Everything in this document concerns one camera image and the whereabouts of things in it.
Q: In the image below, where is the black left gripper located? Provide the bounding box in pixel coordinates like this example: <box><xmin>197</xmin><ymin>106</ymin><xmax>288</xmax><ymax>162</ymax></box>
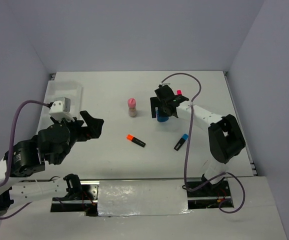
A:
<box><xmin>52</xmin><ymin>110</ymin><xmax>105</xmax><ymax>165</ymax></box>

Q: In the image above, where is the blue round jar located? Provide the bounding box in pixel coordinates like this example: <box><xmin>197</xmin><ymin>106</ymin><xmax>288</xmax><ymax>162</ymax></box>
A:
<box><xmin>156</xmin><ymin>109</ymin><xmax>169</xmax><ymax>123</ymax></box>

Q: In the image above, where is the pink capped black highlighter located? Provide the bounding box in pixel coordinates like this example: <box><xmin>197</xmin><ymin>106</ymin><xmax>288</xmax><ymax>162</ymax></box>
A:
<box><xmin>176</xmin><ymin>89</ymin><xmax>182</xmax><ymax>95</ymax></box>

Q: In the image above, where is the orange capped black highlighter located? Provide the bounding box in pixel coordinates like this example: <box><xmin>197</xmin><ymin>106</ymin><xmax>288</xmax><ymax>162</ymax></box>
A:
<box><xmin>126</xmin><ymin>134</ymin><xmax>146</xmax><ymax>148</ymax></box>

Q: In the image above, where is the blue capped black highlighter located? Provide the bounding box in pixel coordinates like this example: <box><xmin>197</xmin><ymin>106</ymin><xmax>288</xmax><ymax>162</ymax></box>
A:
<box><xmin>173</xmin><ymin>133</ymin><xmax>189</xmax><ymax>151</ymax></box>

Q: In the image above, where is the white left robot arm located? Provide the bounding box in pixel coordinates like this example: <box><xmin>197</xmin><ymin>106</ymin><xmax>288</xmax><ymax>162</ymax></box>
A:
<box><xmin>0</xmin><ymin>110</ymin><xmax>104</xmax><ymax>220</ymax></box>

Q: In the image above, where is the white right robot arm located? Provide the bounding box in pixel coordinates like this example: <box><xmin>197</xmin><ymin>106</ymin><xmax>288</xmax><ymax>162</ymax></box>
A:
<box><xmin>150</xmin><ymin>84</ymin><xmax>246</xmax><ymax>196</ymax></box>

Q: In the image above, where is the pink capped small bottle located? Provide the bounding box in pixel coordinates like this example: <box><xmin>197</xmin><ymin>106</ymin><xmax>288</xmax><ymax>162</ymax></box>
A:
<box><xmin>127</xmin><ymin>98</ymin><xmax>137</xmax><ymax>117</ymax></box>

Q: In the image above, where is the clear plastic compartment organizer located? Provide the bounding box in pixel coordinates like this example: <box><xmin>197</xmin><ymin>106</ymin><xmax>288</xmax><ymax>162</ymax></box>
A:
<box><xmin>36</xmin><ymin>80</ymin><xmax>83</xmax><ymax>132</ymax></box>

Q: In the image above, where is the silver reflective tape sheet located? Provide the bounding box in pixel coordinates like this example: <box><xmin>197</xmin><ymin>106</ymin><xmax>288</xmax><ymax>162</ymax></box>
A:
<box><xmin>97</xmin><ymin>179</ymin><xmax>190</xmax><ymax>217</ymax></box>

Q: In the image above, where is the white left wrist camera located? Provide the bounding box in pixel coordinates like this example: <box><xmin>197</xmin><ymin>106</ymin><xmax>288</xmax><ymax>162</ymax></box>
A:
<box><xmin>49</xmin><ymin>97</ymin><xmax>74</xmax><ymax>122</ymax></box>

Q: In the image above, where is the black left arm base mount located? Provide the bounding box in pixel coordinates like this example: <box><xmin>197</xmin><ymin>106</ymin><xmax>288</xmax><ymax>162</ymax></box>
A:
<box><xmin>50</xmin><ymin>181</ymin><xmax>100</xmax><ymax>217</ymax></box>

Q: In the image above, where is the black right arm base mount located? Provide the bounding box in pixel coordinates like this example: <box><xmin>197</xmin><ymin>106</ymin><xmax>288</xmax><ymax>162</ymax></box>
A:
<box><xmin>182</xmin><ymin>180</ymin><xmax>234</xmax><ymax>210</ymax></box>

